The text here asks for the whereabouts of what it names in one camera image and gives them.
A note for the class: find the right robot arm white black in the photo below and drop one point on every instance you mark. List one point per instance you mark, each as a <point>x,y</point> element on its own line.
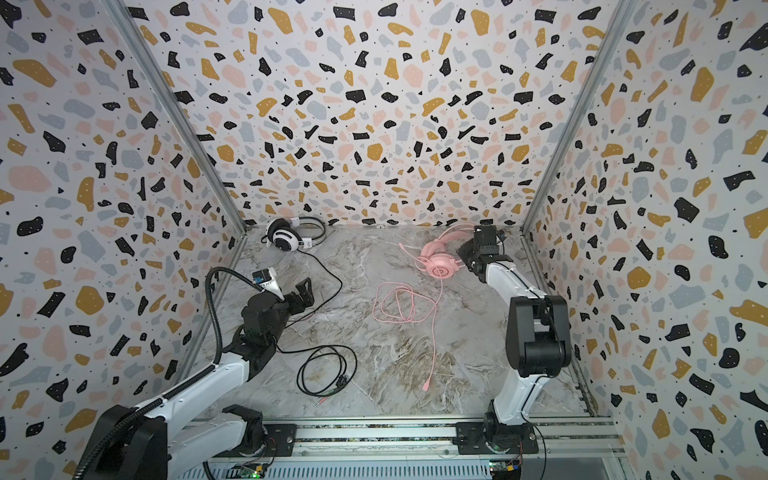
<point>537,348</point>

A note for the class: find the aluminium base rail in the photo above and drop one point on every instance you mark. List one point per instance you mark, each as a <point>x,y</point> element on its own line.
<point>422,448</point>

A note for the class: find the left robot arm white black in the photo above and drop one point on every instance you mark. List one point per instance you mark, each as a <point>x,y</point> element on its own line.
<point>156,439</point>

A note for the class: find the pink headphones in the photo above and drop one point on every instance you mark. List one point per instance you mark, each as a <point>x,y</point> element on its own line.
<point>434,258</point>

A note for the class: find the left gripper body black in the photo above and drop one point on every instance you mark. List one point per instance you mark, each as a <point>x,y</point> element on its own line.
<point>282,314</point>

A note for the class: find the white black headphones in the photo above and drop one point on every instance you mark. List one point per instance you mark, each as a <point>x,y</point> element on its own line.
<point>295,233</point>

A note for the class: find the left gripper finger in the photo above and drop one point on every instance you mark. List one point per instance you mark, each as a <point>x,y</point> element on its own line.
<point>296,301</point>
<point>305,291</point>

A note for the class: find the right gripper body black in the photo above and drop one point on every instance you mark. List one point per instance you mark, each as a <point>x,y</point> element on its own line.
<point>477,251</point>

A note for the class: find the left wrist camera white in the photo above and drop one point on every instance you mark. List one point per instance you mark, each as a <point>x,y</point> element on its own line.
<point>265,279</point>

